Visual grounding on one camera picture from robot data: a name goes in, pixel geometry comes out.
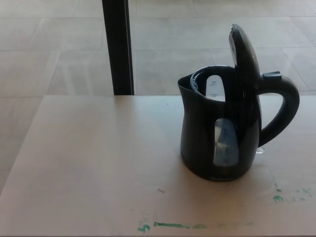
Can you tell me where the black electric kettle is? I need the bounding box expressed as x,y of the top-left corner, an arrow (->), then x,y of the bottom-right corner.
177,24 -> 301,182

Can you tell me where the black vertical post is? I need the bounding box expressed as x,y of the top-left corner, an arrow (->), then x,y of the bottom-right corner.
102,0 -> 135,96

